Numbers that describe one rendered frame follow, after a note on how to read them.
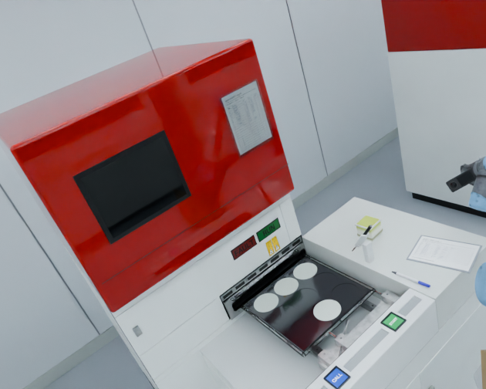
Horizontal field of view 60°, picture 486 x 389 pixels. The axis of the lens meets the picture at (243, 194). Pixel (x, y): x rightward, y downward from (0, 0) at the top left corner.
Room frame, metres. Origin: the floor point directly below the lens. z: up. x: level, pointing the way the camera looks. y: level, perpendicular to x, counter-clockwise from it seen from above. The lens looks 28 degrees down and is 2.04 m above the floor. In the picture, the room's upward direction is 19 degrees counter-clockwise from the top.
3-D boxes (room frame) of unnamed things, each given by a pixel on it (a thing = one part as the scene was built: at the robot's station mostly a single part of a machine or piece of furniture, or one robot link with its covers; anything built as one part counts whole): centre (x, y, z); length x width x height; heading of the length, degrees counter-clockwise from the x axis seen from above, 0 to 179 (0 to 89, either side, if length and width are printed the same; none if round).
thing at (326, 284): (1.21, -0.09, 0.90); 0.34 x 0.34 x 0.01; 27
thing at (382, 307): (0.98, -0.23, 0.87); 0.36 x 0.08 x 0.03; 117
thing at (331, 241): (1.30, -0.48, 0.89); 0.62 x 0.35 x 0.14; 27
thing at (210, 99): (1.60, 0.33, 1.52); 0.81 x 0.75 x 0.60; 117
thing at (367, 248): (1.22, -0.36, 1.03); 0.06 x 0.04 x 0.13; 27
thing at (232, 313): (1.39, 0.02, 0.89); 0.44 x 0.02 x 0.10; 117
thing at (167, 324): (1.32, 0.18, 1.02); 0.81 x 0.03 x 0.40; 117
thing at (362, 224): (1.35, -0.43, 1.00); 0.07 x 0.07 x 0.07; 31
